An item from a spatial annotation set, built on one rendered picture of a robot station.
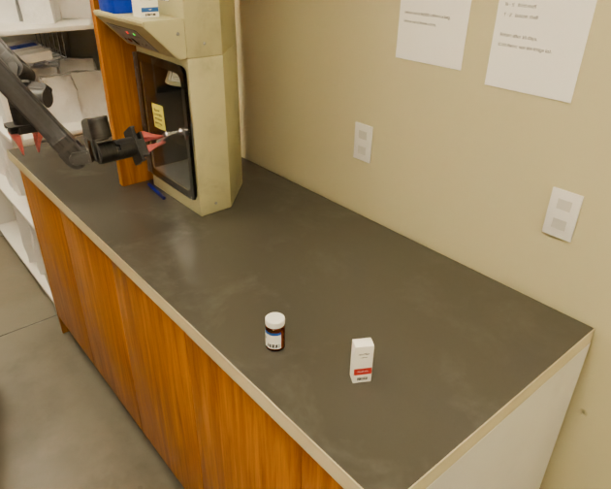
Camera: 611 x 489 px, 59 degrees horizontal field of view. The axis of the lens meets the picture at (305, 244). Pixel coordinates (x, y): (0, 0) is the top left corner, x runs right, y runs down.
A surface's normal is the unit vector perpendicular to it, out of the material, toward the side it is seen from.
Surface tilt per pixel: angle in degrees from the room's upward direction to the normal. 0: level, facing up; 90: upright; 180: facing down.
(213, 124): 90
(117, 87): 90
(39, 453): 0
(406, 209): 90
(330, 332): 0
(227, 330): 0
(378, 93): 90
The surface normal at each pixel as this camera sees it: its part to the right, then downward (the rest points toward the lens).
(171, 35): 0.65, 0.38
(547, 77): -0.76, 0.31
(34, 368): 0.02, -0.87
